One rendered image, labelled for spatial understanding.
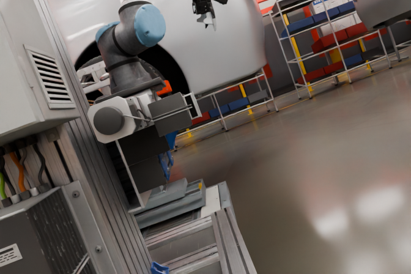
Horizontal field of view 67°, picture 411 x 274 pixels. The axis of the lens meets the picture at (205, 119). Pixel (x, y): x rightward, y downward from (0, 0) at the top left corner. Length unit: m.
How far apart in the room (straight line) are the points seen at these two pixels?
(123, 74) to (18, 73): 0.52
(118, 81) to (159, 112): 0.33
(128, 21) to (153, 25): 0.08
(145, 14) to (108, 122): 0.45
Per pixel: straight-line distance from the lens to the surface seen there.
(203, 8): 1.56
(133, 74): 1.08
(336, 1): 7.50
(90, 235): 0.83
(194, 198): 1.95
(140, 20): 0.99
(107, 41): 1.11
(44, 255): 0.69
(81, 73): 1.97
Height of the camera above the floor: 0.70
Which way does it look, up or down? 4 degrees down
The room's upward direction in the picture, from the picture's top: 21 degrees counter-clockwise
